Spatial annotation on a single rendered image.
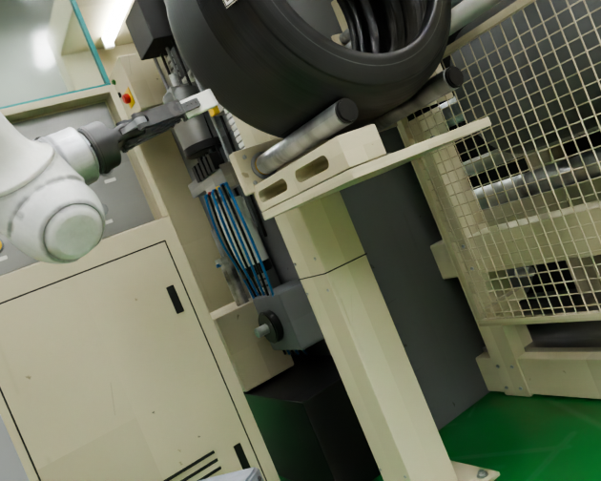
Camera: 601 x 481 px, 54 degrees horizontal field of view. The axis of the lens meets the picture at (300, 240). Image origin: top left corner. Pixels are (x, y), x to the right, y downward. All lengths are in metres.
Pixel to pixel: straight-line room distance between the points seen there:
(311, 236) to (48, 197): 0.77
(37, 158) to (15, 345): 0.80
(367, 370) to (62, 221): 0.90
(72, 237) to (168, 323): 0.85
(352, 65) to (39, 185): 0.58
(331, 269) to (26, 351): 0.72
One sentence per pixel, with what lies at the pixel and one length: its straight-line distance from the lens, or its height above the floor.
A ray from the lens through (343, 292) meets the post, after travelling 1.39.
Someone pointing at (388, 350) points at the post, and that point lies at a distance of 1.45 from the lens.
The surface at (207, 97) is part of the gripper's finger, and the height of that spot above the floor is 1.01.
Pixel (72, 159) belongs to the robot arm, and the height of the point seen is 0.96.
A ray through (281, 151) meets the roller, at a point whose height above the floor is 0.90.
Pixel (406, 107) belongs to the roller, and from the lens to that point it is 1.30.
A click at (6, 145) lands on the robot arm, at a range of 0.74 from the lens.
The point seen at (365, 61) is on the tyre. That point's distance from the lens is 1.09.
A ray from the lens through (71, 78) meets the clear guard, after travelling 1.66.
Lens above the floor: 0.76
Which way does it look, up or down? 2 degrees down
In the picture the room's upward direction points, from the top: 23 degrees counter-clockwise
